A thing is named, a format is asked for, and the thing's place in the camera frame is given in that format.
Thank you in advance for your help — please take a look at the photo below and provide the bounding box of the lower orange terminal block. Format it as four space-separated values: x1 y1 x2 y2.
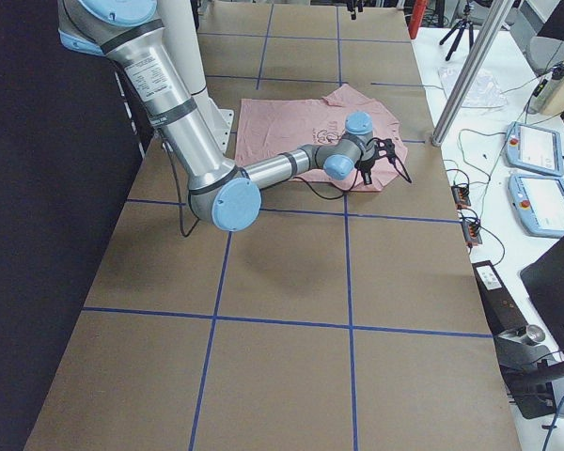
461 217 482 248

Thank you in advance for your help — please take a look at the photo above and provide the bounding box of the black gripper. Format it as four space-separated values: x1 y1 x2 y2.
356 150 377 185

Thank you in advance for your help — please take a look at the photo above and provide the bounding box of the red cylinder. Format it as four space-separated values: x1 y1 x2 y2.
408 0 429 39

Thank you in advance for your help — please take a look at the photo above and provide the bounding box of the black monitor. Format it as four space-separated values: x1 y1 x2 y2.
520 236 564 352

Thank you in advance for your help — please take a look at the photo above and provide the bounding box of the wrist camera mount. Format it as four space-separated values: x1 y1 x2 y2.
374 137 397 165

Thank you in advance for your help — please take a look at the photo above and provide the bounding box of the aluminium frame post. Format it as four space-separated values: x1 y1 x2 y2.
431 0 513 147

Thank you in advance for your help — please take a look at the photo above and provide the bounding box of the black box with label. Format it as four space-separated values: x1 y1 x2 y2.
472 260 527 335

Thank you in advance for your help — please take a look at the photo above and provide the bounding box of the orange terminal block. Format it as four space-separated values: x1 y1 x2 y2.
451 185 471 210
461 217 482 248

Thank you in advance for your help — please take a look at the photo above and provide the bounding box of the white pedestal column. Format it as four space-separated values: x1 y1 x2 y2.
157 0 234 153

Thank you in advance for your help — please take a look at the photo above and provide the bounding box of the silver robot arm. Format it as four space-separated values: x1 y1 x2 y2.
58 1 380 232

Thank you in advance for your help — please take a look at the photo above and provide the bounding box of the clear plastic bag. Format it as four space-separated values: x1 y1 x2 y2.
438 66 508 108

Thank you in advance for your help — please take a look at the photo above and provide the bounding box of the black camera tripod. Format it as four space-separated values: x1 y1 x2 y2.
439 1 475 61

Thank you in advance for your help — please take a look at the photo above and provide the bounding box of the pink snoopy t-shirt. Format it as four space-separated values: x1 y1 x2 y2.
235 85 410 192

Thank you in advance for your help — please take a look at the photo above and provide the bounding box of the upper teach pendant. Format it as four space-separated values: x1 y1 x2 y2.
505 121 564 177

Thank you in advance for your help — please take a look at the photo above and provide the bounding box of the brown paper table cover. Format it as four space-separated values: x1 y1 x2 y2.
26 2 520 450

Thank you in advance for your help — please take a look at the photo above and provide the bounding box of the upper orange terminal block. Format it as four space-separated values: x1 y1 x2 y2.
451 185 471 210

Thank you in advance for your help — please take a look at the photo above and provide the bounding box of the teach pendant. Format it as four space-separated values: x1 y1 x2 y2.
508 174 564 239
505 121 564 177

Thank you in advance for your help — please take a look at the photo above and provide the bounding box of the lower teach pendant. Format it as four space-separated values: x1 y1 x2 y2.
508 174 564 239

